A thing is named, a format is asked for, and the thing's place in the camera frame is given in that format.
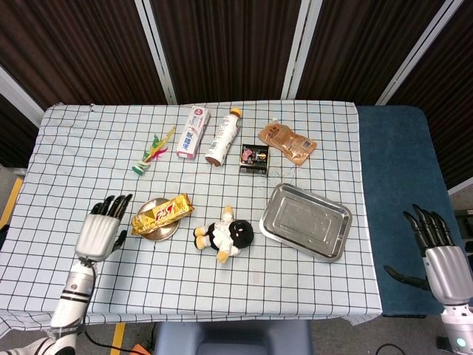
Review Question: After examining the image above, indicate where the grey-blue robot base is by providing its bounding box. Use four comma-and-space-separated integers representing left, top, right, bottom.
153, 320, 313, 355

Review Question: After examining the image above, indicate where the blue felt table cover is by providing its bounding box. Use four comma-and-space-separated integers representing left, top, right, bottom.
356, 105, 459, 318

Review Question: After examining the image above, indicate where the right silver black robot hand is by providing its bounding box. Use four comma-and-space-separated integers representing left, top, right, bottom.
383, 203, 473, 306

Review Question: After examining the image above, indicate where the white black checked tablecloth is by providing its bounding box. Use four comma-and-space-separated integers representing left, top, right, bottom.
0, 100, 384, 334

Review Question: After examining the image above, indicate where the white bottle orange cap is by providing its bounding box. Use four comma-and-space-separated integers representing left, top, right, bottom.
205, 106, 244, 166

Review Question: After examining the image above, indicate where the dark brown partition panel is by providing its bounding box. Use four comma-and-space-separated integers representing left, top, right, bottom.
386, 0, 473, 189
0, 0, 169, 108
295, 0, 450, 107
0, 94, 40, 169
151, 0, 304, 104

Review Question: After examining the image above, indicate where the black floor cable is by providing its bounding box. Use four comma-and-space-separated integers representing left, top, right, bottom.
369, 342, 407, 355

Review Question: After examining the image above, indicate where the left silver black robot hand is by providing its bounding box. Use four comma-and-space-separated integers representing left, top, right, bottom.
75, 193, 133, 262

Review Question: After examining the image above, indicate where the rectangular metal tray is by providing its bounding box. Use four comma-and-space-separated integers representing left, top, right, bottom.
259, 183, 353, 263

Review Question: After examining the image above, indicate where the small black printed box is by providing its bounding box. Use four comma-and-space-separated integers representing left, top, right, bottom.
239, 143, 270, 175

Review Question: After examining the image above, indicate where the white partition post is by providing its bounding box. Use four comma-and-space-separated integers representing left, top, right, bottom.
282, 0, 322, 100
135, 0, 178, 105
0, 65, 45, 129
447, 180, 473, 196
376, 0, 465, 106

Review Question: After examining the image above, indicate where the round metal plate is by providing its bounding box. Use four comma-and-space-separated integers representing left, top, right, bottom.
136, 197, 182, 243

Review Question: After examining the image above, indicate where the colourful feather shuttlecock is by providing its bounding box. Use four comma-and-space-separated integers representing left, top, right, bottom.
132, 125, 177, 175

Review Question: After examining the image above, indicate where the pink white toothpaste box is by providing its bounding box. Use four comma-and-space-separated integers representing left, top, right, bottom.
175, 105, 211, 161

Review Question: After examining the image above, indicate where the brown spout pouch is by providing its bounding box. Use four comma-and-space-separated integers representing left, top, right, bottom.
257, 117, 318, 167

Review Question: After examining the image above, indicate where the black-headed white plush doll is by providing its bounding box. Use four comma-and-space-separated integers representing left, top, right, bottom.
193, 205, 255, 265

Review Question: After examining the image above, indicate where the gold foil snack pack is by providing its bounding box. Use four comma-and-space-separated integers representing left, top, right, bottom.
131, 192, 196, 237

